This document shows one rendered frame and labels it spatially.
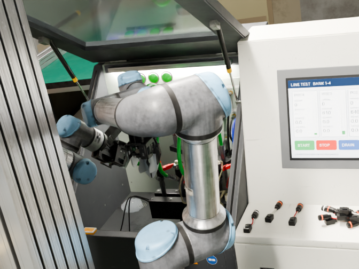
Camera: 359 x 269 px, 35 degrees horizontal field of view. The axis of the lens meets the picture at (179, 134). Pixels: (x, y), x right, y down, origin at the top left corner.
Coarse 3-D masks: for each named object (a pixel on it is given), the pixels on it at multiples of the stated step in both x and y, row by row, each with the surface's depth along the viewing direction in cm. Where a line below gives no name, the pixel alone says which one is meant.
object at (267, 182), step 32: (256, 32) 211; (288, 32) 203; (320, 32) 196; (352, 32) 189; (256, 64) 202; (288, 64) 198; (320, 64) 194; (352, 64) 190; (256, 96) 204; (256, 128) 206; (256, 160) 208; (256, 192) 211; (288, 192) 206; (320, 192) 202; (352, 192) 198; (256, 256) 194; (288, 256) 190; (320, 256) 185; (352, 256) 181
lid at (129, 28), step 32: (32, 0) 175; (64, 0) 174; (96, 0) 174; (128, 0) 173; (160, 0) 172; (192, 0) 166; (32, 32) 204; (64, 32) 210; (96, 32) 209; (128, 32) 208; (160, 32) 207; (192, 32) 206; (224, 32) 199
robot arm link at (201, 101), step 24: (192, 96) 126; (216, 96) 128; (192, 120) 128; (216, 120) 131; (192, 144) 135; (216, 144) 138; (192, 168) 139; (216, 168) 141; (192, 192) 144; (216, 192) 145; (192, 216) 149; (216, 216) 149; (192, 240) 149; (216, 240) 151
